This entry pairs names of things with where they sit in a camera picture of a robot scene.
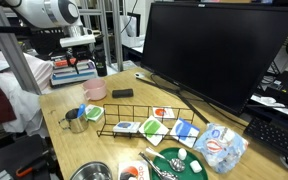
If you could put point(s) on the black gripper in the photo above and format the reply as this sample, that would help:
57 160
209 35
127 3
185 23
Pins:
82 52

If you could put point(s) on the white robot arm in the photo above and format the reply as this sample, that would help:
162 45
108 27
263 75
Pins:
34 11

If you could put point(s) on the stack of books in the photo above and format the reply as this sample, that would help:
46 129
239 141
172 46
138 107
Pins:
72 77

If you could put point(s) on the black bottle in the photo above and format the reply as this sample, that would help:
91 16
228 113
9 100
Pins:
100 60

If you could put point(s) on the blue plastic spoon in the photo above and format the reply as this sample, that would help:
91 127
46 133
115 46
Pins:
81 110

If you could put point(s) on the green and white container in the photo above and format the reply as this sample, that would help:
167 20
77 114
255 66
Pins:
94 113

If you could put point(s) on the black foam block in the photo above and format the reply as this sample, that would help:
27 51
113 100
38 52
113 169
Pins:
122 93

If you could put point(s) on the white cloth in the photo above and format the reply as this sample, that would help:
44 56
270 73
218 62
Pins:
27 100

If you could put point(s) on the steel mug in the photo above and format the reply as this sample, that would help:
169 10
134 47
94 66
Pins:
77 125

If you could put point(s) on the small book with blue oval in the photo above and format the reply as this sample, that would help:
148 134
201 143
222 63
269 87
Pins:
126 126

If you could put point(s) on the white baby objects book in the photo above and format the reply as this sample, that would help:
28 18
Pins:
162 112

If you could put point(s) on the white card with green patch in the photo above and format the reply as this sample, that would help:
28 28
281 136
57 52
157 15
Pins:
153 129

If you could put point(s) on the black case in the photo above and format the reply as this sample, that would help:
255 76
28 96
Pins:
7 156

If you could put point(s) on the white abc book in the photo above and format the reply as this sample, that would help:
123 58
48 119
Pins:
130 171

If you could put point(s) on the black monitor stand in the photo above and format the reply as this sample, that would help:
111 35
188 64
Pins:
194 108

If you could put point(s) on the white card with blue patch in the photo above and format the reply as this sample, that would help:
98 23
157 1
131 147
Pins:
184 131

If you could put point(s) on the white marshmallow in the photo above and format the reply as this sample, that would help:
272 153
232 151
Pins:
195 166
182 153

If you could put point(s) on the metal spoon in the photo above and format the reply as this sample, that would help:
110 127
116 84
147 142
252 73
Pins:
176 164
164 174

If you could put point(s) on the large black monitor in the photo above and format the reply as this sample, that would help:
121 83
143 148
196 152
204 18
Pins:
217 50

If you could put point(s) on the round green plate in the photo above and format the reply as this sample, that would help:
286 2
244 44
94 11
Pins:
192 176

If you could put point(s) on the blue white plastic bag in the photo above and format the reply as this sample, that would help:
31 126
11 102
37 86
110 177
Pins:
220 146

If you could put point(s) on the white paper sheets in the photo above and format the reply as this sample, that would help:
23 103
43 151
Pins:
267 100

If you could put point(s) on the black box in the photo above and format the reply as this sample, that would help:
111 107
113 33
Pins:
287 88

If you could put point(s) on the black keyboard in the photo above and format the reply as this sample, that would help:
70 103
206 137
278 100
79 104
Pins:
277 140

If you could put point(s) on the aluminium frame posts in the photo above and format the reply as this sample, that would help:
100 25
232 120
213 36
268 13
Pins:
115 33

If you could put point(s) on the gray metal frame post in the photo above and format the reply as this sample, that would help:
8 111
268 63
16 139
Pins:
14 56

